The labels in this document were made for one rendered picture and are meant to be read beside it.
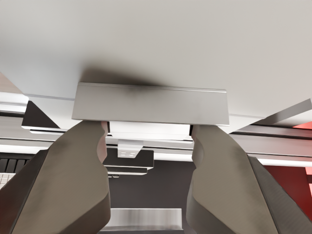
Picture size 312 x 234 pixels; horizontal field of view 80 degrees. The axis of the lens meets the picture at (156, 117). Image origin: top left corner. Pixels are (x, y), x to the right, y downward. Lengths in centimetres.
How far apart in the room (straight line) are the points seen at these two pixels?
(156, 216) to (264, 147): 44
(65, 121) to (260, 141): 52
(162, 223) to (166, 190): 52
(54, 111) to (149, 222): 15
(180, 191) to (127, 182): 20
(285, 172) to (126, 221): 87
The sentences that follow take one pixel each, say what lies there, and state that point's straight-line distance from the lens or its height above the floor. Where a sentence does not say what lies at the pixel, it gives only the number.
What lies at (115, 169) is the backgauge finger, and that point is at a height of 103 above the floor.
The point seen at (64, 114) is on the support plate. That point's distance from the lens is 18.
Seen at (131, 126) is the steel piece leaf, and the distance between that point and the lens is 18.
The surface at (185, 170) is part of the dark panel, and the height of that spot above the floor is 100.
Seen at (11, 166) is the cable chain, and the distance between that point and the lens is 67.
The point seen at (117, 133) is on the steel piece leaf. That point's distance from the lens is 22.
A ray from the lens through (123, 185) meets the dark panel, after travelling 73.
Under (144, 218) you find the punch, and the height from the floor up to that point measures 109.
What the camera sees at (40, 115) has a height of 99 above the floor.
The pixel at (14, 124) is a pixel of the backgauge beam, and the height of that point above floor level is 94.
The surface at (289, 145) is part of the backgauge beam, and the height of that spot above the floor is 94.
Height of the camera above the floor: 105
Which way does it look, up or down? 19 degrees down
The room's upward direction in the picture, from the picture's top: 178 degrees counter-clockwise
